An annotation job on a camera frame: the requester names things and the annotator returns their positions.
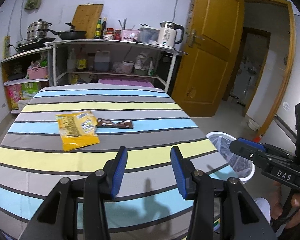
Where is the person's right hand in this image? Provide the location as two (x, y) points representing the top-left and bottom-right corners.
(269, 181), (300, 230)

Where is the clear plastic container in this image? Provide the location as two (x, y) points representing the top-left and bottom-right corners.
(137, 26), (160, 44)

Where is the pink utensil holder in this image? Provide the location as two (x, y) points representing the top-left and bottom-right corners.
(121, 29), (140, 42)

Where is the yellow snack bag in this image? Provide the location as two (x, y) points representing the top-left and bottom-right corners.
(56, 111), (100, 152)

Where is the white electric kettle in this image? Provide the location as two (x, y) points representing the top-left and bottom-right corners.
(157, 21), (185, 49)

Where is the white kitchen shelf unit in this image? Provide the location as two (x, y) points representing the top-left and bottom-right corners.
(0, 39), (188, 93)

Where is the black frying pan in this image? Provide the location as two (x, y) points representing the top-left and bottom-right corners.
(46, 22), (87, 40)

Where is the grey refrigerator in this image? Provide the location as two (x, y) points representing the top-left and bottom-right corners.
(261, 15), (300, 153)

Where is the striped tablecloth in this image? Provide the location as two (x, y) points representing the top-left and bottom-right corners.
(0, 83), (235, 239)

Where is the pink lidded storage box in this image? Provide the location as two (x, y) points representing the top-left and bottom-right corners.
(98, 77), (154, 88)

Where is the dark oil jug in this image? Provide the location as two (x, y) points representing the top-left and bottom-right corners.
(94, 50), (111, 72)

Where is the steel steamer pot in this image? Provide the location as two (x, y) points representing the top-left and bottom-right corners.
(27, 19), (52, 41)

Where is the black induction cooker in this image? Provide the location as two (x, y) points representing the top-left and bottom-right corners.
(15, 37), (55, 53)

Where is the brown wooden door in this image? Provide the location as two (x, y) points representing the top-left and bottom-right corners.
(172, 0), (244, 117)

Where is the green sauce bottle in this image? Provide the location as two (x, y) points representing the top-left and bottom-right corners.
(94, 17), (102, 39)

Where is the wooden cutting board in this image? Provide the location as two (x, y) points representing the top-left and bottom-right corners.
(71, 4), (103, 39)

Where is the pink plastic basket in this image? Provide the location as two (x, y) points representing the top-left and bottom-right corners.
(27, 66), (49, 80)

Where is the white trash bin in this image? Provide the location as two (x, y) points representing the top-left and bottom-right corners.
(206, 132), (255, 184)

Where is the brown chocolate wrapper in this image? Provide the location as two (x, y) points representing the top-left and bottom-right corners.
(96, 119), (134, 129)

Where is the dark soy sauce bottle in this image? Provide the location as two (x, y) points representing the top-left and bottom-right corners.
(100, 17), (107, 39)

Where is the yellow power strip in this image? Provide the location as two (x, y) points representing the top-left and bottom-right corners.
(3, 35), (11, 59)

